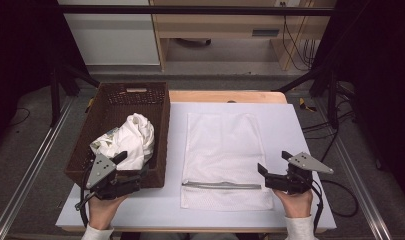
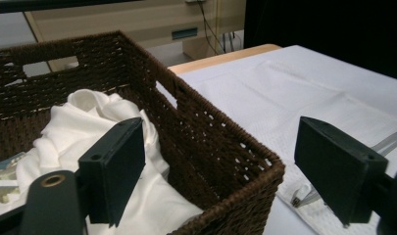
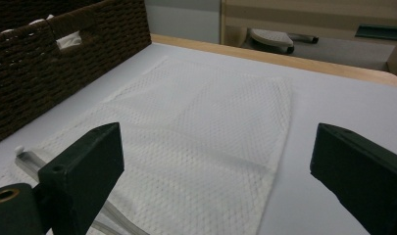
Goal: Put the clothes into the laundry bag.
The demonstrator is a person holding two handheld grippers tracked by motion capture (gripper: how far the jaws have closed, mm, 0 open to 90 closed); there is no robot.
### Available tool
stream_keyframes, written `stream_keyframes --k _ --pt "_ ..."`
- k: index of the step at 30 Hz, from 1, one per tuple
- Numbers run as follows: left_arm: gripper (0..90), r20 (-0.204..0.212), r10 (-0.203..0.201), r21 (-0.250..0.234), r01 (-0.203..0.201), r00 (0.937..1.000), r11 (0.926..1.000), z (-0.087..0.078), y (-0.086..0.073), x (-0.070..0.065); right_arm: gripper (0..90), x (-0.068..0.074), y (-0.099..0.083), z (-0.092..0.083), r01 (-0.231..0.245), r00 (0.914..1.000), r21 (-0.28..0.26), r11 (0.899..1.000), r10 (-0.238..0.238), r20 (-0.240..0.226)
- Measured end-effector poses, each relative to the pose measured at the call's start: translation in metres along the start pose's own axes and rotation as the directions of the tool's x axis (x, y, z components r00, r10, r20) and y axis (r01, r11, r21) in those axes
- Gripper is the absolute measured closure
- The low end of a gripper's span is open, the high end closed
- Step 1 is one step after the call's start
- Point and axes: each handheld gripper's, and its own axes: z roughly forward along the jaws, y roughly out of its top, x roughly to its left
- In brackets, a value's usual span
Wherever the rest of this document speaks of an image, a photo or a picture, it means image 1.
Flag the wooden desk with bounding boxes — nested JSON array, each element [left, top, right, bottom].
[[149, 0, 338, 72]]

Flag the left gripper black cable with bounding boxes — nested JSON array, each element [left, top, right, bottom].
[[74, 165, 95, 228]]

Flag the white mesh laundry bag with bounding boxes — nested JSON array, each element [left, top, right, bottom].
[[180, 111, 275, 212]]

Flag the white board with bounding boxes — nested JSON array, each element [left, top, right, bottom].
[[55, 101, 338, 231]]

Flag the black curtain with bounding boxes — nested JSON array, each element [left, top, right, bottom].
[[311, 0, 405, 208], [0, 0, 91, 151]]

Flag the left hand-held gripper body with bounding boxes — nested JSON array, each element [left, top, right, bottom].
[[85, 153, 143, 201]]

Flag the black wall cables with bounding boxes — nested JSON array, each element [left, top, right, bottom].
[[281, 2, 322, 72]]

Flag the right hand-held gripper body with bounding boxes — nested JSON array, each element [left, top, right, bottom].
[[264, 151, 335, 196]]

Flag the person's right hand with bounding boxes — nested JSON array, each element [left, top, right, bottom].
[[273, 188, 314, 220]]

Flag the white garment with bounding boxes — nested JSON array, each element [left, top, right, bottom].
[[89, 112, 156, 171]]

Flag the person's left hand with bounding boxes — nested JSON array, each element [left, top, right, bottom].
[[87, 194, 128, 231]]

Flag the metal floor rail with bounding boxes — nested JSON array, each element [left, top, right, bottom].
[[314, 99, 393, 240], [0, 95, 75, 240]]

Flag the yellow black tool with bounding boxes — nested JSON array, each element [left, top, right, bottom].
[[298, 97, 318, 113]]

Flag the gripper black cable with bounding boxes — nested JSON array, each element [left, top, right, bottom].
[[74, 165, 95, 228], [310, 179, 360, 232]]

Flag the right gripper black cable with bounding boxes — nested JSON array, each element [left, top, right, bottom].
[[310, 179, 360, 232]]

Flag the thin black floor cable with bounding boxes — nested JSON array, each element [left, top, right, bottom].
[[8, 106, 32, 128]]

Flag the black horizontal bar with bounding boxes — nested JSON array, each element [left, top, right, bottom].
[[55, 4, 336, 17]]

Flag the white cabinet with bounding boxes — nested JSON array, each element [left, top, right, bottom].
[[57, 0, 161, 67]]

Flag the brown woven basket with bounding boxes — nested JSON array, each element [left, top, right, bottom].
[[63, 81, 172, 190]]

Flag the black metal stand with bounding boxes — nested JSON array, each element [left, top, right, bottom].
[[272, 65, 342, 130], [49, 62, 101, 128]]

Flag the black floor cables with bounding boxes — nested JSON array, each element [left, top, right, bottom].
[[301, 99, 357, 164]]

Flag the wooden table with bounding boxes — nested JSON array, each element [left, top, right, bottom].
[[61, 90, 328, 235]]

